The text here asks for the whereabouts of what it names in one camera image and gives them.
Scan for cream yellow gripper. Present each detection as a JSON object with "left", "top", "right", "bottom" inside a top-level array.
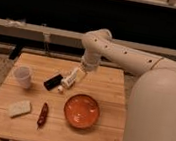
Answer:
[{"left": 63, "top": 67, "right": 86, "bottom": 87}]

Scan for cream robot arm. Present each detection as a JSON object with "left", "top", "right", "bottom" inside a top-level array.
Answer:
[{"left": 81, "top": 29, "right": 176, "bottom": 141}]

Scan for black rectangular box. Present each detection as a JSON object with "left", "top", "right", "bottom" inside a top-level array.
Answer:
[{"left": 43, "top": 74, "right": 63, "bottom": 91}]

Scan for orange bowl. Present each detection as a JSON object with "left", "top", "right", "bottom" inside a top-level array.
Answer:
[{"left": 64, "top": 94, "right": 100, "bottom": 129}]

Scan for white paper cup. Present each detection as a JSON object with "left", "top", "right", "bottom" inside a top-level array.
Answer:
[{"left": 13, "top": 66, "right": 32, "bottom": 89}]

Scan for wooden table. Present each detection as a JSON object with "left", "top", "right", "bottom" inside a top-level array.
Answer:
[{"left": 0, "top": 53, "right": 126, "bottom": 141}]

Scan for dried red chili pepper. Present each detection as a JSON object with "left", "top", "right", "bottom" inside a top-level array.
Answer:
[{"left": 37, "top": 102, "right": 49, "bottom": 129}]

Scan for white sponge block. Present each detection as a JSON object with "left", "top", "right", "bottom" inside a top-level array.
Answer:
[{"left": 8, "top": 100, "right": 32, "bottom": 118}]

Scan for wooden rail beam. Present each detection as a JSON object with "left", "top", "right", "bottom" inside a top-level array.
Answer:
[{"left": 0, "top": 19, "right": 176, "bottom": 61}]

